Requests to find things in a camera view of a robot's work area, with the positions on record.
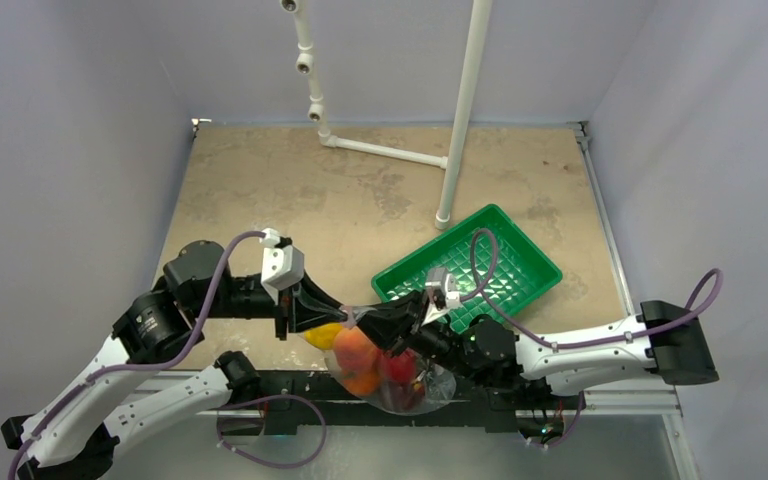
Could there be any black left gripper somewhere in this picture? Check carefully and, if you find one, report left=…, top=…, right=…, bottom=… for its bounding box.
left=190, top=264, right=347, bottom=339

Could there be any yellow toy bell pepper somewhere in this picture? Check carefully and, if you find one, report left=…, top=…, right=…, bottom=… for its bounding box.
left=303, top=323, right=344, bottom=351

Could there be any red toy tomato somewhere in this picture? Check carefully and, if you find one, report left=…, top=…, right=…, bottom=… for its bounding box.
left=377, top=351, right=417, bottom=384

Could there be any toy peach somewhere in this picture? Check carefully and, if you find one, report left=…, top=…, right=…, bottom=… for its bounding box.
left=333, top=327, right=379, bottom=372

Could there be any clear zip top bag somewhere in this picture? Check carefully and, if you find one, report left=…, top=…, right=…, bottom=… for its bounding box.
left=303, top=306, right=457, bottom=416

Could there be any dark red toy apple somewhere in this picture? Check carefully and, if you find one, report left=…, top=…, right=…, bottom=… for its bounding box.
left=379, top=383, right=425, bottom=414

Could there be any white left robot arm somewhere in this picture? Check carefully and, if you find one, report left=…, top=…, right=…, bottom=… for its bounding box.
left=1, top=229, right=352, bottom=479

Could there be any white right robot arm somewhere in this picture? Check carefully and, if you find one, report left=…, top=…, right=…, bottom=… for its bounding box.
left=356, top=293, right=720, bottom=407

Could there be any green plastic tray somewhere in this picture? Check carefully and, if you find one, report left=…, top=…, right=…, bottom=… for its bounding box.
left=370, top=203, right=563, bottom=336

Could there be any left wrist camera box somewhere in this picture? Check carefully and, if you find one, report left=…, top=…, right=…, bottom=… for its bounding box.
left=260, top=228, right=305, bottom=302

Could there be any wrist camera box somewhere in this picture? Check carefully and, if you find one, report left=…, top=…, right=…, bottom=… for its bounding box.
left=260, top=228, right=305, bottom=302
left=424, top=267, right=462, bottom=311

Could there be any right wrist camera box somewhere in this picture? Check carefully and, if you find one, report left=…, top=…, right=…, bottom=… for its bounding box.
left=424, top=267, right=462, bottom=311

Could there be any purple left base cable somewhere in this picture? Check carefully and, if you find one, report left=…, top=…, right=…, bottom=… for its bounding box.
left=214, top=392, right=330, bottom=471

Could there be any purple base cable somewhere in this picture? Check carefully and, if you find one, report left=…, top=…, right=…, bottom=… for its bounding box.
left=214, top=392, right=330, bottom=471
left=523, top=394, right=587, bottom=453

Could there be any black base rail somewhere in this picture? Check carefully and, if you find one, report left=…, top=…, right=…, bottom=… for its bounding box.
left=225, top=370, right=586, bottom=439

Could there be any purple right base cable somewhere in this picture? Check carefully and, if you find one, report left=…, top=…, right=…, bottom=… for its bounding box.
left=523, top=394, right=587, bottom=453

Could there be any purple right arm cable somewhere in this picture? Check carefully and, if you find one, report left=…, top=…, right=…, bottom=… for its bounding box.
left=460, top=228, right=724, bottom=349

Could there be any white PVC pipe frame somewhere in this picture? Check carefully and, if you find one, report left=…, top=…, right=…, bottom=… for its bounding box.
left=280, top=0, right=495, bottom=231

